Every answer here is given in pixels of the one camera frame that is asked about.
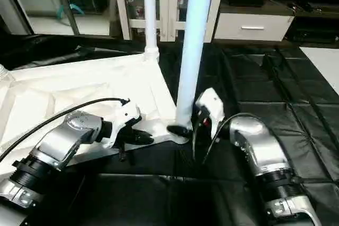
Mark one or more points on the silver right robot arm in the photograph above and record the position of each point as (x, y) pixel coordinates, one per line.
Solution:
(259, 152)

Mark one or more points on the grey metal frame post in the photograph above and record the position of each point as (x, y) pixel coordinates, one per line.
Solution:
(16, 9)
(68, 1)

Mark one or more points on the white glass door cabinet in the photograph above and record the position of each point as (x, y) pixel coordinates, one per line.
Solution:
(169, 1)

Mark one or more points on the white plastic table leg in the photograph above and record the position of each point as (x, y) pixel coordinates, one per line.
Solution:
(150, 14)
(193, 46)
(4, 72)

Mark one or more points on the black low media cabinet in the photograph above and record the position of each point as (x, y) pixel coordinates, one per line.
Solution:
(312, 22)

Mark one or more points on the blue plastic stool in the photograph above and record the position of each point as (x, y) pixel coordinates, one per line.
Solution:
(71, 10)

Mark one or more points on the black table mat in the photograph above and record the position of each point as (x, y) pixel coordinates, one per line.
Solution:
(275, 104)

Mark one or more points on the white drawer unit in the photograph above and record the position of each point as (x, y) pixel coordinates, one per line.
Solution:
(253, 26)

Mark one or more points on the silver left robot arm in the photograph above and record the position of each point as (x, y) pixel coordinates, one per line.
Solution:
(58, 152)

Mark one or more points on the white plastic table top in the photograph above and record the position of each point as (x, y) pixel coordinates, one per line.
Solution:
(63, 93)

